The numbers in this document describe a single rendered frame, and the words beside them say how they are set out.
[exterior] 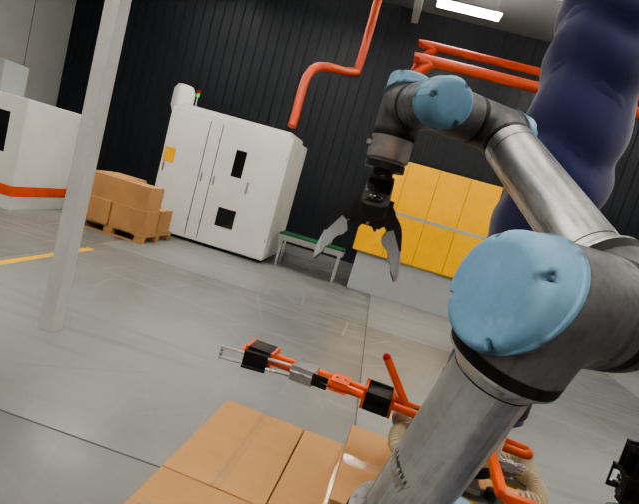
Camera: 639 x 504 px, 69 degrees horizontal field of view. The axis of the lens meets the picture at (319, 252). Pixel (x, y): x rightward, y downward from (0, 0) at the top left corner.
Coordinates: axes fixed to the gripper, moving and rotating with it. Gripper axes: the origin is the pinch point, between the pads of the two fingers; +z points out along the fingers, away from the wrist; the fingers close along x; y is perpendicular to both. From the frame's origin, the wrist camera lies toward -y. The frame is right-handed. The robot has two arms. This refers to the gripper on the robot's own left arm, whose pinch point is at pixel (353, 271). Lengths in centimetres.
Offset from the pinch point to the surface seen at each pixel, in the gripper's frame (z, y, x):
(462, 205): -48, 757, -139
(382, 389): 36, 42, -16
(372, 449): 58, 50, -20
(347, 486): 58, 28, -14
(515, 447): 36, 34, -51
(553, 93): -47, 31, -31
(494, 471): 37, 19, -42
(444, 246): 30, 757, -131
